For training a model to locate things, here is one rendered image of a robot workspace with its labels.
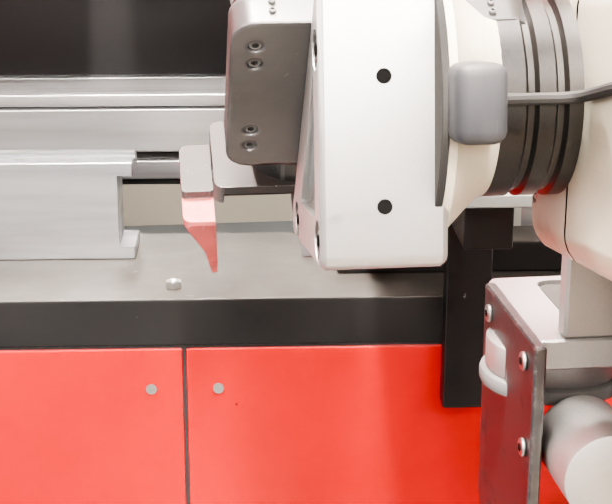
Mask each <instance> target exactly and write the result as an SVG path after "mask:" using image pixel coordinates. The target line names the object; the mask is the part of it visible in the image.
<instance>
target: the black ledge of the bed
mask: <svg viewBox="0 0 612 504"><path fill-rule="evenodd" d="M139 237H140V240H139V245H138V249H137V253H136V257H135V258H134V259H52V260H0V348H44V347H115V346H186V345H257V344H328V343H399V342H442V316H443V282H444V272H400V273H338V272H337V270H324V269H323V268H322V267H321V266H320V265H319V264H318V263H317V262H316V260H315V259H314V258H313V256H306V257H304V256H303V255H302V248H301V241H300V240H299V238H298V237H297V236H296V235H295V233H294V232H255V233H216V238H217V256H218V266H217V272H212V271H211V268H210V265H209V262H208V259H207V256H206V253H205V251H204V250H203V249H202V248H201V246H200V245H199V244H198V243H197V241H196V240H195V239H194V238H193V236H192V235H191V234H190V233H165V234H139ZM172 278H176V279H180V280H181V288H180V289H175V290H172V289H167V285H166V280H167V279H172Z"/></svg>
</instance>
